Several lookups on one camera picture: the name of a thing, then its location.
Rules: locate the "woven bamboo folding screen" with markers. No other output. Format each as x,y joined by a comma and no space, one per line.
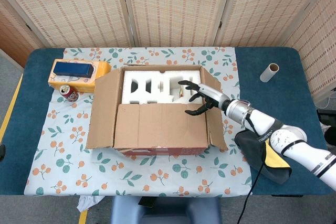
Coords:
170,9

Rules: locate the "dark blue rectangular box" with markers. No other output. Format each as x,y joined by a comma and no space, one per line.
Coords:
72,69

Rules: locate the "red cartoon drink can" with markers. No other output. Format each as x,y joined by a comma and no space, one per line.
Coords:
69,95

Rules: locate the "red cardboard shipping box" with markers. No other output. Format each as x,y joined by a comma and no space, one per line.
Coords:
157,127

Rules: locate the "yellow tissue pack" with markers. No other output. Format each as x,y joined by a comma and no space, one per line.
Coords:
101,70

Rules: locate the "black equipment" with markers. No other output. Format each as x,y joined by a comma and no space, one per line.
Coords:
326,119

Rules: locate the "floral fruit print tablecloth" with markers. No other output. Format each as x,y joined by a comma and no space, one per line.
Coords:
65,155

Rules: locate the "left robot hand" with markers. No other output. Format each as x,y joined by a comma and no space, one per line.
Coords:
1,151

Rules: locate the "grey and yellow cloth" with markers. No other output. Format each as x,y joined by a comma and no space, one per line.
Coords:
249,150

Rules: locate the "white cardboard tube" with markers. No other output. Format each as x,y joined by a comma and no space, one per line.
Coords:
268,74

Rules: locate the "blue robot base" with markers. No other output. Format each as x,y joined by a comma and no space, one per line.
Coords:
170,212

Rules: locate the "white foam packing insert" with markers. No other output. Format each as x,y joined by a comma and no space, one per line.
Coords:
157,77

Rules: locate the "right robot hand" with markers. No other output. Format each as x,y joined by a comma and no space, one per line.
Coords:
214,96

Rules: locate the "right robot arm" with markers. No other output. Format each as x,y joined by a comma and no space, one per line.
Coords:
294,142

